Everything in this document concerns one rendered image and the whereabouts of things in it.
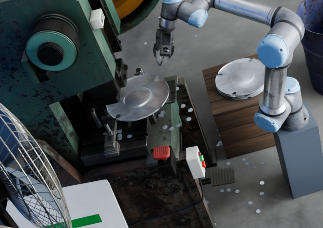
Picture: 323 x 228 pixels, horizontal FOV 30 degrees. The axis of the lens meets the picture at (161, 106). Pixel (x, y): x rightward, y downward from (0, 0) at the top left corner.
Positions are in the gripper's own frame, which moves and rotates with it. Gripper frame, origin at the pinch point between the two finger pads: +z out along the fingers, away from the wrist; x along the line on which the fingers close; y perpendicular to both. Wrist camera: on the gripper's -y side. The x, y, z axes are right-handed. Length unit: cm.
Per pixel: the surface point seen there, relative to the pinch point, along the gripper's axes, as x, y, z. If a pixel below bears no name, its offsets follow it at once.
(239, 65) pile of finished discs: -48, 45, 30
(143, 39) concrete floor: -4, 145, 92
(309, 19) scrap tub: -89, 74, 15
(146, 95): 5.1, -10.8, 9.8
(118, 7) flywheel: 20.3, 23.3, -11.7
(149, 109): 3.7, -19.6, 9.8
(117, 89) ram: 18.3, -16.9, 2.6
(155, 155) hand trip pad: 1.4, -44.6, 11.1
